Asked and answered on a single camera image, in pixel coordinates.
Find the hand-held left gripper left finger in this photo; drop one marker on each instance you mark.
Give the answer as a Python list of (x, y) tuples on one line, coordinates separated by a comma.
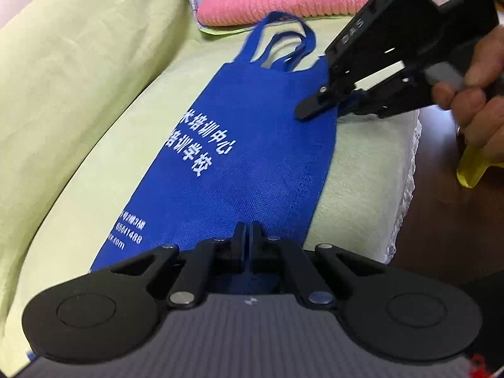
[(240, 244)]

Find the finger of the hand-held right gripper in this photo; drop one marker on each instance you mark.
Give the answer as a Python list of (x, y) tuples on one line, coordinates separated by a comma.
[(315, 106), (354, 104)]

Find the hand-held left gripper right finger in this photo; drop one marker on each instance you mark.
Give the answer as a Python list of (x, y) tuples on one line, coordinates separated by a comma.
[(258, 244)]

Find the blue shopping bag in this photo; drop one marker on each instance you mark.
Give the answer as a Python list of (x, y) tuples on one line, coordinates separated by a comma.
[(236, 145)]

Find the person's right hand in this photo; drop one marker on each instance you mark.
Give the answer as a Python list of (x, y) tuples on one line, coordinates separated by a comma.
[(480, 126)]

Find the pink ribbed blanket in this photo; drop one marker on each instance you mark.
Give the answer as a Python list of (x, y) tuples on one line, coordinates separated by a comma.
[(275, 6)]

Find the yellow plastic object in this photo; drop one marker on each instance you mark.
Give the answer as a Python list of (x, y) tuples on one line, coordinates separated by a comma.
[(472, 169)]

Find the green sofa cover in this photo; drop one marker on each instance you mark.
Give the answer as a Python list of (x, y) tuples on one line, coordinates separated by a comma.
[(78, 106)]

